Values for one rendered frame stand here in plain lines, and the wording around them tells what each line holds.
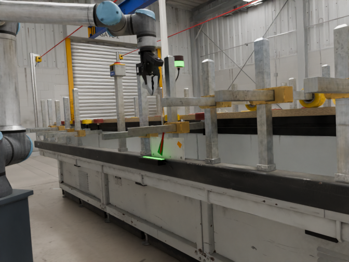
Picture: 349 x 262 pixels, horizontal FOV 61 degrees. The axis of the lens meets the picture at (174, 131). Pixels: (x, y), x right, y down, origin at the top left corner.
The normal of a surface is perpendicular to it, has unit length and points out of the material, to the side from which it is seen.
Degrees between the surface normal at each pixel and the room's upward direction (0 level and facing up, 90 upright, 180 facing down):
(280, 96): 90
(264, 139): 90
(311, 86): 90
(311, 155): 90
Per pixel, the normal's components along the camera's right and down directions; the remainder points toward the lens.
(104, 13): 0.01, 0.06
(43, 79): 0.62, 0.00
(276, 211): -0.79, 0.07
